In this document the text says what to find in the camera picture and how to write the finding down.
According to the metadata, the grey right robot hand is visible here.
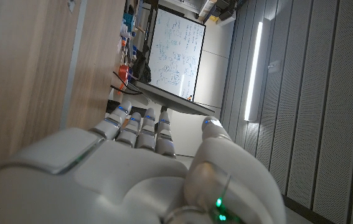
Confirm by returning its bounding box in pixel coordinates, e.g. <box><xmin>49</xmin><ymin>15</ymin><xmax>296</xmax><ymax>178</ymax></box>
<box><xmin>0</xmin><ymin>100</ymin><xmax>289</xmax><ymax>224</ymax></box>

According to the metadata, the computer monitor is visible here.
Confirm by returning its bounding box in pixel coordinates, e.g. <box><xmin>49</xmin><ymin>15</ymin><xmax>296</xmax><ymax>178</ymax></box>
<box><xmin>135</xmin><ymin>81</ymin><xmax>216</xmax><ymax>116</ymax></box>

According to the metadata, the orange tape roll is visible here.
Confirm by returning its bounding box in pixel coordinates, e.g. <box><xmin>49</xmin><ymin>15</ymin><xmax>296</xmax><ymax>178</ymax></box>
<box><xmin>118</xmin><ymin>64</ymin><xmax>130</xmax><ymax>82</ymax></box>

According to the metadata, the black backpack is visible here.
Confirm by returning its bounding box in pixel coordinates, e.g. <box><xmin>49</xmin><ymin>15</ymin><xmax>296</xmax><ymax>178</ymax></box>
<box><xmin>131</xmin><ymin>54</ymin><xmax>152</xmax><ymax>84</ymax></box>

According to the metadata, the whiteboard with writing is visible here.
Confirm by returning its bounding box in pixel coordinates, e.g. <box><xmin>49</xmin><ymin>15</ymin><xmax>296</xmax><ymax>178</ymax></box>
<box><xmin>147</xmin><ymin>7</ymin><xmax>207</xmax><ymax>102</ymax></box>

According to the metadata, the long ceiling light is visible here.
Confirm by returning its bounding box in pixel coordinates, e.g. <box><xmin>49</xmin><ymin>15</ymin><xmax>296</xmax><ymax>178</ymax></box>
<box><xmin>243</xmin><ymin>21</ymin><xmax>264</xmax><ymax>122</ymax></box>

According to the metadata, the white shelf cabinet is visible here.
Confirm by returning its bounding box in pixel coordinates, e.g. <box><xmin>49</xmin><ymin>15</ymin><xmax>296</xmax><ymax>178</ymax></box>
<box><xmin>159</xmin><ymin>0</ymin><xmax>238</xmax><ymax>28</ymax></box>

